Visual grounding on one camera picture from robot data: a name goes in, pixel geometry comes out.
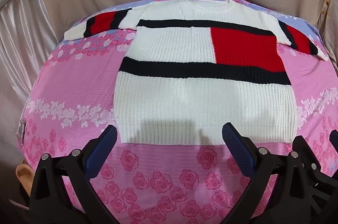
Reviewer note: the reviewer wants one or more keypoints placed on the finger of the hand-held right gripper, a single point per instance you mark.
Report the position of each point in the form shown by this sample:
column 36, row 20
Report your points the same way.
column 334, row 138
column 320, row 168

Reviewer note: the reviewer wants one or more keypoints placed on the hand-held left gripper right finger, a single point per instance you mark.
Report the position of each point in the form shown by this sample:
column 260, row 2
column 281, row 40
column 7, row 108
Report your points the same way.
column 237, row 147

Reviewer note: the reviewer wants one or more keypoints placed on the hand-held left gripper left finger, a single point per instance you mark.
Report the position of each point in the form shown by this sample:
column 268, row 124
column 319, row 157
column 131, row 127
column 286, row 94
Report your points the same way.
column 101, row 150

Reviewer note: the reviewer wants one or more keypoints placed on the white red black knit sweater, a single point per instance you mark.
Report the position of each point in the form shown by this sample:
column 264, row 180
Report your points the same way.
column 184, row 36

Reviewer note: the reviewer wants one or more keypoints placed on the pink floral bedsheet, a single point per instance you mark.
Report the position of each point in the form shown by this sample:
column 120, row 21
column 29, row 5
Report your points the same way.
column 79, row 86

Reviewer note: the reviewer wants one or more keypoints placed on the tan ear-shaped object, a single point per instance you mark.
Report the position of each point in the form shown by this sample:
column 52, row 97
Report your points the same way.
column 23, row 173

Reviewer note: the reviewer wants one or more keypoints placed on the bedsheet label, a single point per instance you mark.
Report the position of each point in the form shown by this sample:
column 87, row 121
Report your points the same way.
column 21, row 132

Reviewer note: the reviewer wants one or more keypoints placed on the silvery satin curtain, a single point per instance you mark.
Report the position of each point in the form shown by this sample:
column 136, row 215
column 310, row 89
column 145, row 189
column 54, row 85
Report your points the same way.
column 21, row 41

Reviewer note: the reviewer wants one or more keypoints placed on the stained white cloth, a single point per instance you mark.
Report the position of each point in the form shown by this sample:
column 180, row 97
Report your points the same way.
column 328, row 2

